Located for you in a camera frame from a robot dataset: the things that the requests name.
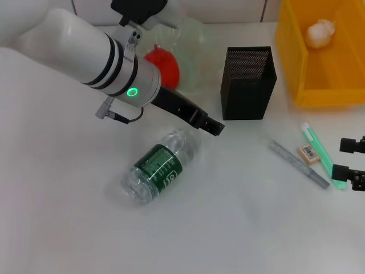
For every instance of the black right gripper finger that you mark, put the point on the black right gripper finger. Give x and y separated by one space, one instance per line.
349 144
340 172

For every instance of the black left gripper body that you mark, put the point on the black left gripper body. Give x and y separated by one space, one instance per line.
179 108

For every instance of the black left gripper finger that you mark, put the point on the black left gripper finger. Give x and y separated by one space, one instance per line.
214 127

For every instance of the mint green pen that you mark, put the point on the mint green pen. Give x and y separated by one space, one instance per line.
315 140

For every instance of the beige eraser with barcode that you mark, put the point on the beige eraser with barcode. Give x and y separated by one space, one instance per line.
307 154

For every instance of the red-orange toy orange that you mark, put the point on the red-orange toy orange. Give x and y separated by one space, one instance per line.
168 68

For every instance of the grey pen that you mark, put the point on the grey pen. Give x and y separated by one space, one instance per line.
296 162

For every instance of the clear green-label water bottle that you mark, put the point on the clear green-label water bottle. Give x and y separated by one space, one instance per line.
157 171

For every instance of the white paper ball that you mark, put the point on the white paper ball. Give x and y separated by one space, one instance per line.
319 34

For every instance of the black mesh pen holder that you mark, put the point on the black mesh pen holder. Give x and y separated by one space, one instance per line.
245 94

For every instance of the pale green glass fruit bowl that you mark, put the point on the pale green glass fruit bowl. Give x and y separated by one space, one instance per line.
196 51

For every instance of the yellow plastic bin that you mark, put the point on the yellow plastic bin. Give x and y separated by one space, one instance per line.
328 85

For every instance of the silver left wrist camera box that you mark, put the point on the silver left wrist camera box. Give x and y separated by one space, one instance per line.
142 10

